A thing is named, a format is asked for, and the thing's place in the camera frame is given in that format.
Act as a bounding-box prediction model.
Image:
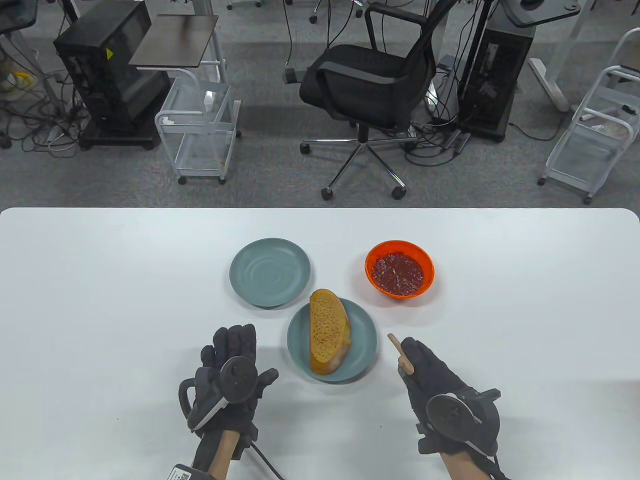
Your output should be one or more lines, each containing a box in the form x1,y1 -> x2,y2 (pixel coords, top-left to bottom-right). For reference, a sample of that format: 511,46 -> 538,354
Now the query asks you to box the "black round controller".
179,356 -> 259,433
426,389 -> 501,443

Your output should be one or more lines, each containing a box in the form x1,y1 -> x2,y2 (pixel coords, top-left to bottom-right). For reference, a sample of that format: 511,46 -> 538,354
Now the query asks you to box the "teal round plate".
229,238 -> 311,309
287,298 -> 378,384

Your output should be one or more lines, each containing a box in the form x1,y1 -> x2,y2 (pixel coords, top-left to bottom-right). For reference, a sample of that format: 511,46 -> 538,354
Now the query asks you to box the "black office chair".
299,0 -> 461,201

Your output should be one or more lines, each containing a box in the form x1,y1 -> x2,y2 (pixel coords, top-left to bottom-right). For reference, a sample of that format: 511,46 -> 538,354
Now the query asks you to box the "white wire trolley cart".
154,67 -> 242,186
537,27 -> 640,205

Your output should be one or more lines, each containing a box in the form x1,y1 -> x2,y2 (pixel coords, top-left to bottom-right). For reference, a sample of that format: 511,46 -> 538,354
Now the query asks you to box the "person's left forearm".
207,430 -> 242,480

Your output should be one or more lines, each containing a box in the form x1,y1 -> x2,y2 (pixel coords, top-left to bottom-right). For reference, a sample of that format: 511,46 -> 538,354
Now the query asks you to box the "wooden brush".
387,333 -> 416,374

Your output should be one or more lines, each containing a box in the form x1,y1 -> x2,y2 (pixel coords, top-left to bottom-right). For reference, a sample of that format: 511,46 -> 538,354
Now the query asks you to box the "black power strip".
442,131 -> 471,153

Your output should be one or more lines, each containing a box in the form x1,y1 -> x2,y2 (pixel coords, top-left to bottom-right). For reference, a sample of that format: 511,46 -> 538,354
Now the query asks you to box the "dark desk with grey leg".
0,0 -> 61,116

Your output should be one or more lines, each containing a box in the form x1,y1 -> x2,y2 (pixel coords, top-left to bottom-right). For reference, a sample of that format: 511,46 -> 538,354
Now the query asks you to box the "dark brown side table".
128,0 -> 226,83

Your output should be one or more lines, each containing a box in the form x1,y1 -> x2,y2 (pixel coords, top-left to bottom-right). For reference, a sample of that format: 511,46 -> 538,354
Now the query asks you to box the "black computer tower yellow sticker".
53,1 -> 171,151

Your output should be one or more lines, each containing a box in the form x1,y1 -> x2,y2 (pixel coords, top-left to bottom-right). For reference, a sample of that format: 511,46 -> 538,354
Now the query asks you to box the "white-legged grey desk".
500,0 -> 601,113

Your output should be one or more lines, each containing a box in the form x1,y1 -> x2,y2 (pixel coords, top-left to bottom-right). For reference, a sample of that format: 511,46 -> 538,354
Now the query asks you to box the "person's left hand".
187,324 -> 280,442

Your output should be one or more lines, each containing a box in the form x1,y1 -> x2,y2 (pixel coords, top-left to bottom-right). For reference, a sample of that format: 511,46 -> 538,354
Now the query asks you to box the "toasted bread slice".
309,288 -> 352,376

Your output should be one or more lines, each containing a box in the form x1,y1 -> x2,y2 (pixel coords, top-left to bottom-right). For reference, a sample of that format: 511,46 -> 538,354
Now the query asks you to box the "person's right hand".
397,337 -> 501,456

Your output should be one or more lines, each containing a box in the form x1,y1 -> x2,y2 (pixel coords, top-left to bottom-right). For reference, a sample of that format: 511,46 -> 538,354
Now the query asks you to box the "black wrist camera white label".
166,464 -> 211,480

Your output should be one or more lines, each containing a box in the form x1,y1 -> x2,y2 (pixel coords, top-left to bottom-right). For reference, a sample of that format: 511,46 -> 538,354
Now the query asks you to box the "orange plastic bowl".
364,240 -> 435,300

